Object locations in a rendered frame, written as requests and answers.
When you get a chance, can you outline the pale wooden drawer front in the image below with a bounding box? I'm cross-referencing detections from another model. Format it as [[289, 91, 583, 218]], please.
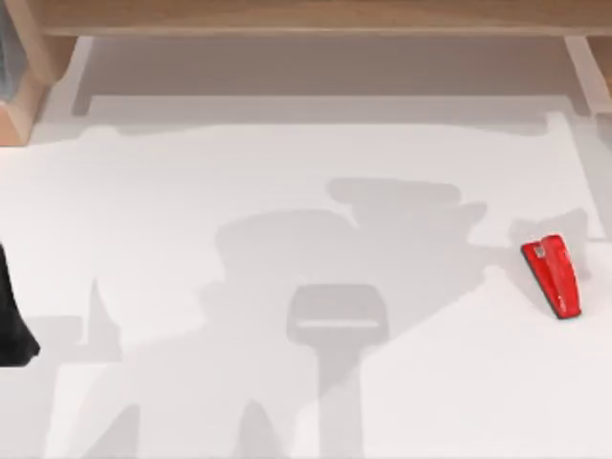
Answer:
[[39, 0, 612, 38]]

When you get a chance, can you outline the red stapler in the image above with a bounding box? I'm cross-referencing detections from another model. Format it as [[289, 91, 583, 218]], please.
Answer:
[[519, 232, 583, 320]]

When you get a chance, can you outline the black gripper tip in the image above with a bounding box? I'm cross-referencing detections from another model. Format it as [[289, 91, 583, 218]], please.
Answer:
[[0, 243, 41, 368]]

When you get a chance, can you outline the wooden cupboard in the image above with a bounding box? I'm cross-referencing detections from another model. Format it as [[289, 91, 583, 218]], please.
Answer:
[[0, 0, 78, 147]]

